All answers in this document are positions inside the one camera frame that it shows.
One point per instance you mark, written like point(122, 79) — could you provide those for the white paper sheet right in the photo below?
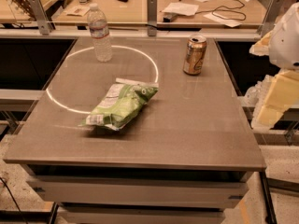
point(222, 20)

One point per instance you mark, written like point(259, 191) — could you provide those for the metal bracket post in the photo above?
point(270, 16)
point(152, 17)
point(43, 23)

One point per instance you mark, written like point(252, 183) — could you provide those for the green chip bag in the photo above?
point(122, 103)

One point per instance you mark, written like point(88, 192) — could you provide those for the small paper note left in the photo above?
point(77, 11)

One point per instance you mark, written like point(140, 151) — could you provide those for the left metal bracket post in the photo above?
point(43, 23)

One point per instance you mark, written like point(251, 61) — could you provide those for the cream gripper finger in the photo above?
point(261, 48)
point(277, 95)

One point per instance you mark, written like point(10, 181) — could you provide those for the right metal bracket post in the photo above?
point(270, 16)

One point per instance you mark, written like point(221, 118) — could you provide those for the white paper sheet centre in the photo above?
point(181, 9)

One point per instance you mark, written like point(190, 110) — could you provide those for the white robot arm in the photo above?
point(284, 42)

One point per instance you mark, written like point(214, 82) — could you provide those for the clear plastic water bottle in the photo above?
point(97, 23)

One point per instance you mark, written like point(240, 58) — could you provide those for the white paper sheet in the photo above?
point(222, 20)
point(181, 9)

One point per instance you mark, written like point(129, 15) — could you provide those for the orange soda can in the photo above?
point(195, 54)

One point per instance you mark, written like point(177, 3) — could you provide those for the centre metal bracket post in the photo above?
point(152, 17)

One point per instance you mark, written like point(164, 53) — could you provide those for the left sanitizer pump bottle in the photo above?
point(254, 94)

